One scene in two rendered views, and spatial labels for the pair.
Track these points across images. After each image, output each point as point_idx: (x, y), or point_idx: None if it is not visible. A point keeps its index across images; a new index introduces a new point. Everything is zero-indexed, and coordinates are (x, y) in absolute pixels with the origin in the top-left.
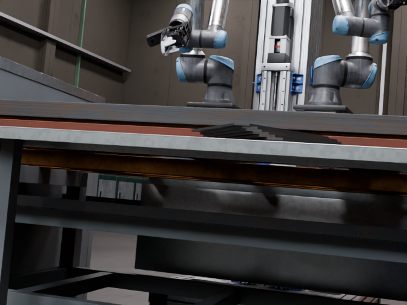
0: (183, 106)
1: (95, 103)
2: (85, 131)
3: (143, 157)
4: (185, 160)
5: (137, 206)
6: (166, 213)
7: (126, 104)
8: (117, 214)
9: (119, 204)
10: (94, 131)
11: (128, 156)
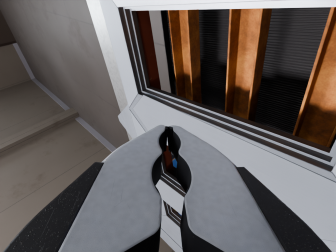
0: (127, 101)
1: (106, 26)
2: (101, 50)
3: (172, 53)
4: (176, 89)
5: (166, 55)
6: (170, 71)
7: (115, 57)
8: (169, 40)
9: (164, 42)
10: (103, 55)
11: (171, 37)
